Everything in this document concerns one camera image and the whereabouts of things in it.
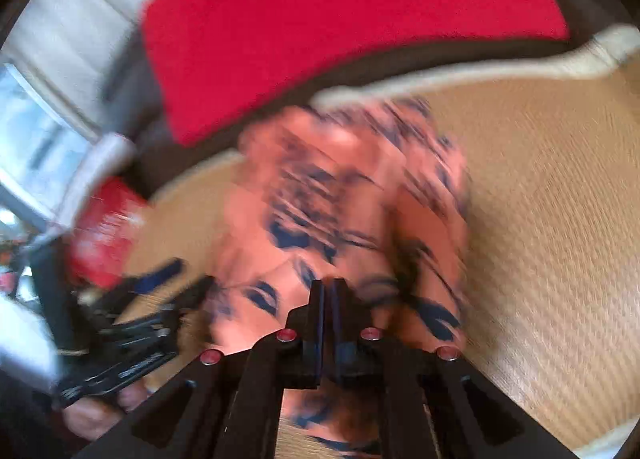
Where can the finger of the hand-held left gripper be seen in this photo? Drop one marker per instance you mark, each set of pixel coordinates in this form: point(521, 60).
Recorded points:
point(160, 273)
point(196, 293)

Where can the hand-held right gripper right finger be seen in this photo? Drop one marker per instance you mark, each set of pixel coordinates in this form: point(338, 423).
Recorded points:
point(334, 334)

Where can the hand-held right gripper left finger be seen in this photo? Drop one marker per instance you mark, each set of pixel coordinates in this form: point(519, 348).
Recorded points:
point(320, 334)

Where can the orange floral garment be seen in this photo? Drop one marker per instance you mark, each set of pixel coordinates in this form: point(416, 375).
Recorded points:
point(310, 189)

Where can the person's left hand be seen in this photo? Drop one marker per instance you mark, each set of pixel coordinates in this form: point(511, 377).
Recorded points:
point(95, 416)

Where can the red white patterned cloth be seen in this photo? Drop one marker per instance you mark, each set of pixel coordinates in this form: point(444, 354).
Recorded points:
point(105, 234)

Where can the dark brown sofa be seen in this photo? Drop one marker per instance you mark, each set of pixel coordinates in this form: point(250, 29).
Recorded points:
point(150, 159)

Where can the window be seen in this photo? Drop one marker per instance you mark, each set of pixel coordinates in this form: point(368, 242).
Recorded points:
point(40, 139)

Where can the beige woven mat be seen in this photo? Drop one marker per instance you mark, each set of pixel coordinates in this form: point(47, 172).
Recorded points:
point(550, 214)

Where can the pale curtain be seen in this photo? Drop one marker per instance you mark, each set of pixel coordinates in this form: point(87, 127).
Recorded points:
point(85, 4)

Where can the red blanket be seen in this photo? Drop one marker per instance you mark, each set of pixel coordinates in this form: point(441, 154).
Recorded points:
point(325, 19)

